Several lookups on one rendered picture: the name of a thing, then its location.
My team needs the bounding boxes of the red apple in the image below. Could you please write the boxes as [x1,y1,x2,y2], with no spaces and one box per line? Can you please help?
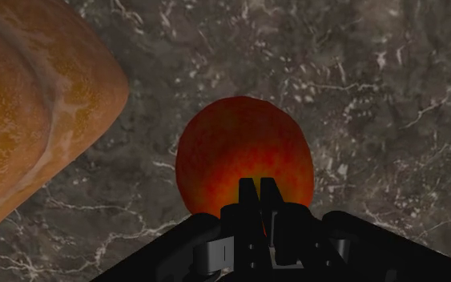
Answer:
[175,95,316,218]

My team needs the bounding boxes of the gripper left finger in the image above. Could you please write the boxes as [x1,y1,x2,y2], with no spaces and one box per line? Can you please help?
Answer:
[91,177,267,282]

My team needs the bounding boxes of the brown bread loaf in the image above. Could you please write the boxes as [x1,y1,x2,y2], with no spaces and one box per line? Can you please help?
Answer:
[0,0,131,243]

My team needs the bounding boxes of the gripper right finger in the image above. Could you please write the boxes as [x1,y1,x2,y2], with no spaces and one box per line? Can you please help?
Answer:
[260,177,451,282]

